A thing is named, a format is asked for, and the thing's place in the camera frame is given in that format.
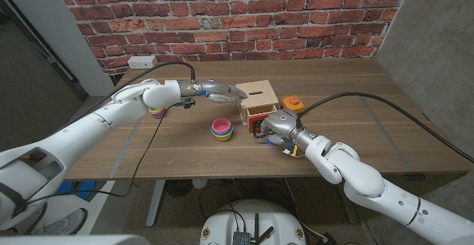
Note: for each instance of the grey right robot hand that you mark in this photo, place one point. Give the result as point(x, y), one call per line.
point(283, 123)

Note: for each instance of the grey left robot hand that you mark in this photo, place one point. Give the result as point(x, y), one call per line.
point(213, 86)

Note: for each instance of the light wooden slotted box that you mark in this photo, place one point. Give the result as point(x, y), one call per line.
point(264, 97)

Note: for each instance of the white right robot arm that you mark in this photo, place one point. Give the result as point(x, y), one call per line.
point(363, 178)

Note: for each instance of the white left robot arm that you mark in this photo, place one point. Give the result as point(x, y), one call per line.
point(92, 126)

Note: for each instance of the orange emergency stop button box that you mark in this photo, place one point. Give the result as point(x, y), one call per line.
point(292, 104)

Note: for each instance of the pink nesting cup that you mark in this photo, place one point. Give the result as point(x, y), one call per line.
point(221, 126)

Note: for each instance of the blue nesting cup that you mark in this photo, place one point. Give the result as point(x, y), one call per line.
point(222, 135)

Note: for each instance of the yellow nesting cup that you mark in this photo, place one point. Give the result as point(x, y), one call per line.
point(222, 138)

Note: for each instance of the white power outlet strip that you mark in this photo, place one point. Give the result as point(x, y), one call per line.
point(142, 62)

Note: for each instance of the red brick printed backdrop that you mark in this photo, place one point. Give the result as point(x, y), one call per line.
point(240, 15)

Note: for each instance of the black round floor base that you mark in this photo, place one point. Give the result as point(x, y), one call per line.
point(178, 187)

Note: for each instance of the dark table leg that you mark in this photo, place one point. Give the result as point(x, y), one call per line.
point(350, 211)

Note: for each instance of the white robot torso base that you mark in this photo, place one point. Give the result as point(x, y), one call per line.
point(222, 226)

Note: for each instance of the grey computer module with antennas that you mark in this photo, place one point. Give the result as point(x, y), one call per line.
point(242, 237)

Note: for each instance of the white table leg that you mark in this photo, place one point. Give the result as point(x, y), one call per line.
point(155, 200)

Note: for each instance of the blue floor pad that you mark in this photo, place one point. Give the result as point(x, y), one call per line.
point(85, 189)

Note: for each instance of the white sneaker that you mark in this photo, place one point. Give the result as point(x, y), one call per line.
point(59, 224)

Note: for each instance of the white robot head rim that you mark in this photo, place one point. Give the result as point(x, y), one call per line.
point(74, 240)

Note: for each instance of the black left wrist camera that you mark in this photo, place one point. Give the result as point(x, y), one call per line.
point(188, 103)

